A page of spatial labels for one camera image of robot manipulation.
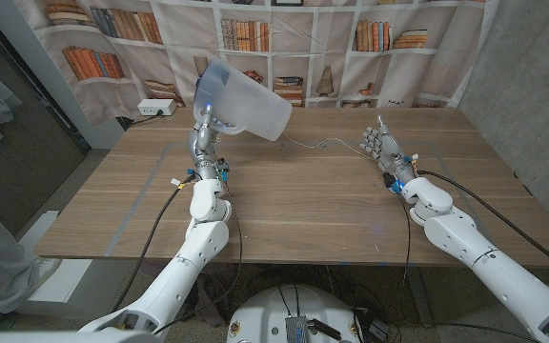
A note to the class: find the white power strip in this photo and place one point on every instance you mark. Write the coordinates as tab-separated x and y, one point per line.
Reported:
153	107

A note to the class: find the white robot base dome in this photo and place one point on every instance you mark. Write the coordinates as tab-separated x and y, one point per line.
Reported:
265	314

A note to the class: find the white floor platform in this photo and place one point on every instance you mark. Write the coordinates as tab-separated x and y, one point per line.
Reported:
79	286

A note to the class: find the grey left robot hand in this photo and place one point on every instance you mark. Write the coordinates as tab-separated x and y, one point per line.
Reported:
203	147

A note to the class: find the translucent pitcher with blue lid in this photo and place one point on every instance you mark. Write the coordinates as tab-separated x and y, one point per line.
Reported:
250	105

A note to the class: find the grey metal table leg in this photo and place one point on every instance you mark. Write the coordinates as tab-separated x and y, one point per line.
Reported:
420	295

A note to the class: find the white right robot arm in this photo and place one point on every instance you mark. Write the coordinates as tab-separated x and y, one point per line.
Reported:
474	243

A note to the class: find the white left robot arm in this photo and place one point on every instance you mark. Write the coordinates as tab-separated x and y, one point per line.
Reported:
203	238

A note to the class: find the printed bookshelf backdrop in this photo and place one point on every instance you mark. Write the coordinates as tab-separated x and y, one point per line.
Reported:
351	47

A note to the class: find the grey tape outline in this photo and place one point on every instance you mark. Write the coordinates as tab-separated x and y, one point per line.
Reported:
134	207

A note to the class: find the silver finned box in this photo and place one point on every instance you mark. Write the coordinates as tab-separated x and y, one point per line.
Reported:
296	329

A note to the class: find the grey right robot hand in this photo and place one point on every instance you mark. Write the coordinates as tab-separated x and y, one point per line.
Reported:
391	150

